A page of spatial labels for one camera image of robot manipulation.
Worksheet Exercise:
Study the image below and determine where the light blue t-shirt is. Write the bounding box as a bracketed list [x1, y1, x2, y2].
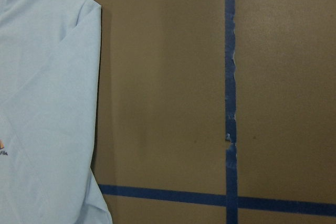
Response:
[1, 0, 112, 223]

